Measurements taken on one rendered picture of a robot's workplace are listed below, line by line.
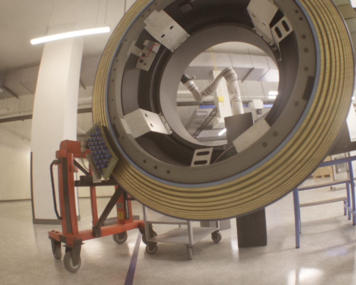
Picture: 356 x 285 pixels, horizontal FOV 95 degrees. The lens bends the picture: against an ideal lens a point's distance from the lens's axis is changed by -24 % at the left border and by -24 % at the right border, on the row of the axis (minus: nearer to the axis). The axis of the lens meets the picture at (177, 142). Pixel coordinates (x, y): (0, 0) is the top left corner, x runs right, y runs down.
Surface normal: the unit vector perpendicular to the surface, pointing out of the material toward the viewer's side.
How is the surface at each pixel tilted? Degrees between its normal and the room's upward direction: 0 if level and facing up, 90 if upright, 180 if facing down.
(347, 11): 90
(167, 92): 100
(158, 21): 119
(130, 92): 94
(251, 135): 61
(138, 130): 76
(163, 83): 108
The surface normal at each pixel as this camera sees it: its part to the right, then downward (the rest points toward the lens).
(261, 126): -0.70, -0.53
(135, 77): 0.83, 0.10
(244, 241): -0.40, -0.14
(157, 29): -0.20, 0.34
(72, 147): 0.84, -0.18
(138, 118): -0.06, -0.43
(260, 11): -0.83, 0.24
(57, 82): 0.12, -0.20
